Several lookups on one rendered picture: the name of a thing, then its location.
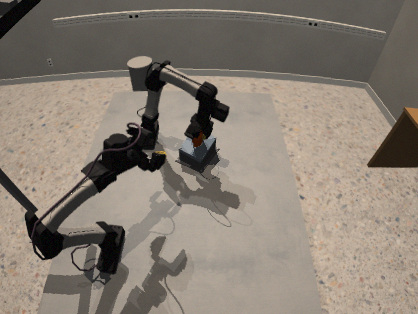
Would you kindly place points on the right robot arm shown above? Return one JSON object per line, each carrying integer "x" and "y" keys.
{"x": 53, "y": 214}

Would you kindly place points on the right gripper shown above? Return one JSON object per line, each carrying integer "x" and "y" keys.
{"x": 158, "y": 159}

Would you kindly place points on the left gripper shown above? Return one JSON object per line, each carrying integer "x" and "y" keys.
{"x": 203, "y": 120}

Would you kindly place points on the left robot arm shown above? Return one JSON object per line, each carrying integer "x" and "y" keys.
{"x": 204, "y": 95}

